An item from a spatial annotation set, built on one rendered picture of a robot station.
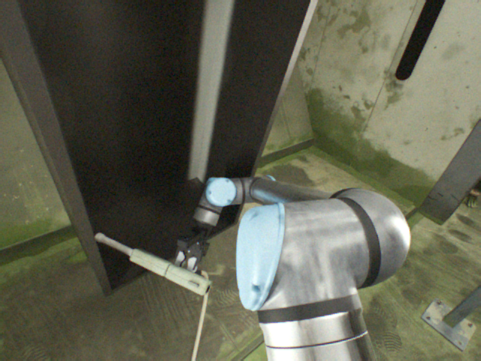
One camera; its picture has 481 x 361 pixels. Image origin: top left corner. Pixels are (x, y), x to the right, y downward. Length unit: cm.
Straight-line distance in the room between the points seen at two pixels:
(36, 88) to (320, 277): 45
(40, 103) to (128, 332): 118
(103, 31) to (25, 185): 116
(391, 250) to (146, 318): 130
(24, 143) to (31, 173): 16
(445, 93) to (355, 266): 204
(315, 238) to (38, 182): 168
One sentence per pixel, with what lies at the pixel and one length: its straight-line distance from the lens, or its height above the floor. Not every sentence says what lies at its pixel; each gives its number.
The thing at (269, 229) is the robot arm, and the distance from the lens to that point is 29.
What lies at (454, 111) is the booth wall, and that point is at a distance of 231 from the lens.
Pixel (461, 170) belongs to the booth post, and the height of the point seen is 46.
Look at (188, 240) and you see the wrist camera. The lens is 91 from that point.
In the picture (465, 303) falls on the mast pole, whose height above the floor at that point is 20.
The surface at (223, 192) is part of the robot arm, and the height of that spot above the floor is 84.
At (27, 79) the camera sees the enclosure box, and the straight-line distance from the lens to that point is 49.
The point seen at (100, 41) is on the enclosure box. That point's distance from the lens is 88.
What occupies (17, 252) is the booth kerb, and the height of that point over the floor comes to 11.
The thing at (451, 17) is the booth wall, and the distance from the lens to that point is 231.
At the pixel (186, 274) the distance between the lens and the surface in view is 94.
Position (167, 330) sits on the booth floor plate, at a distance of 147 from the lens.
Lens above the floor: 137
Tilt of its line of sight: 37 degrees down
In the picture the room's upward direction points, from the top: 6 degrees clockwise
